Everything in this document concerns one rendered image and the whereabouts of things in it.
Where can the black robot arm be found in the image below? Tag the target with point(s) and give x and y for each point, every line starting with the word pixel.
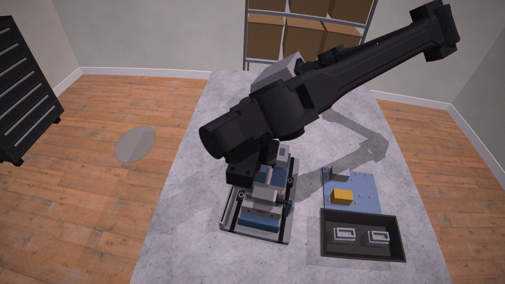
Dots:
pixel 283 108

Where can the grey flat bar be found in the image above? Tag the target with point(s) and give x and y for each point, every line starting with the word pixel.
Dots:
pixel 248 196

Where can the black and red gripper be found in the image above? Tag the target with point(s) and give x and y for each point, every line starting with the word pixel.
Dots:
pixel 272 154

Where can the yellow rectangular block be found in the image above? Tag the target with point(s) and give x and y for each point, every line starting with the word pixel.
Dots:
pixel 341 197

